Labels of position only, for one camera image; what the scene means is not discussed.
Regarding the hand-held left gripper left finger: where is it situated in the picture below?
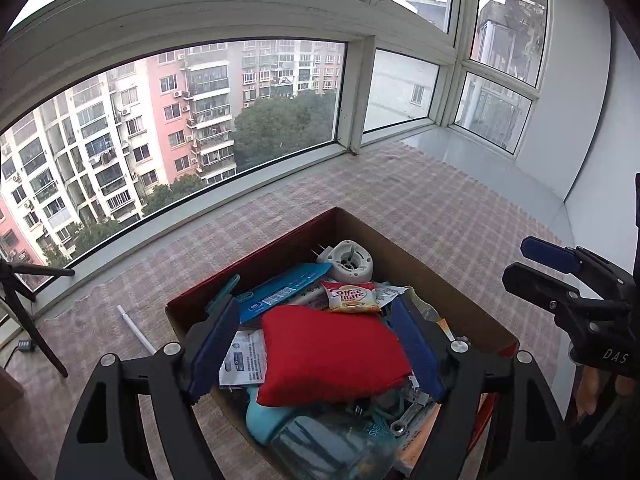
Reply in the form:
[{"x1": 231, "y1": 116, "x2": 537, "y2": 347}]
[{"x1": 55, "y1": 296, "x2": 242, "y2": 480}]

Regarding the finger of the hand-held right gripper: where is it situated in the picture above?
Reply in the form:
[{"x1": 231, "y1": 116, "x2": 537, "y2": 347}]
[
  {"x1": 520, "y1": 236, "x2": 583, "y2": 275},
  {"x1": 502, "y1": 262, "x2": 581, "y2": 318}
]

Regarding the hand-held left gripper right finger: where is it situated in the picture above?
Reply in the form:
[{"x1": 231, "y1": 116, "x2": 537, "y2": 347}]
[{"x1": 390, "y1": 294, "x2": 571, "y2": 480}]

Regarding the red fabric pouch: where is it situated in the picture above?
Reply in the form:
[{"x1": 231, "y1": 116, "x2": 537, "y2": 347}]
[{"x1": 256, "y1": 304, "x2": 413, "y2": 407}]

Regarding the red cardboard box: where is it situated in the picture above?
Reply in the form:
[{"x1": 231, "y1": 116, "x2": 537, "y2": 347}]
[{"x1": 165, "y1": 206, "x2": 521, "y2": 480}]

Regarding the person's right hand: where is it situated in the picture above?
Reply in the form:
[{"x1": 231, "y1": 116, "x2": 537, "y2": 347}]
[{"x1": 575, "y1": 365, "x2": 636, "y2": 421}]

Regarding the white printed sachet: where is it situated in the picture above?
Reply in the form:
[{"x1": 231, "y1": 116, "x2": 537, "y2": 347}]
[{"x1": 218, "y1": 329, "x2": 267, "y2": 388}]

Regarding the small silver metal tool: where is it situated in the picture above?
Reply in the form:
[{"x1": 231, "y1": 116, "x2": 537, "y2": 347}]
[{"x1": 390, "y1": 404, "x2": 427, "y2": 436}]

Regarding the white pen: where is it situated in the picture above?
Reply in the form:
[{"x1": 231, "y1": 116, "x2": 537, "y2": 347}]
[{"x1": 117, "y1": 305, "x2": 157, "y2": 356}]

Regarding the blue flat packet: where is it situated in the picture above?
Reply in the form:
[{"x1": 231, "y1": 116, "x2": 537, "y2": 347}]
[{"x1": 236, "y1": 262, "x2": 332, "y2": 324}]

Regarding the pale blue plastic object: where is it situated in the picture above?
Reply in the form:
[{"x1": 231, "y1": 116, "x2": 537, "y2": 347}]
[{"x1": 245, "y1": 385, "x2": 296, "y2": 445}]

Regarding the white round plug device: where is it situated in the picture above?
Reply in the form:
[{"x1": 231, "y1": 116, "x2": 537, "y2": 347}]
[{"x1": 316, "y1": 240, "x2": 375, "y2": 283}]

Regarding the clear glass jar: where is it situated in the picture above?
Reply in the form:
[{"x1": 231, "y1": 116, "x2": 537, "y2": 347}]
[{"x1": 270, "y1": 410, "x2": 401, "y2": 480}]

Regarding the pink checked tablecloth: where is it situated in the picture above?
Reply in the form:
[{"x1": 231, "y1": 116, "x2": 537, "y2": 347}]
[{"x1": 0, "y1": 142, "x2": 581, "y2": 480}]

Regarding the black tripod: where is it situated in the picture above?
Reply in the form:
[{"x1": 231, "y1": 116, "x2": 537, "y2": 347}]
[{"x1": 0, "y1": 260, "x2": 76, "y2": 378}]

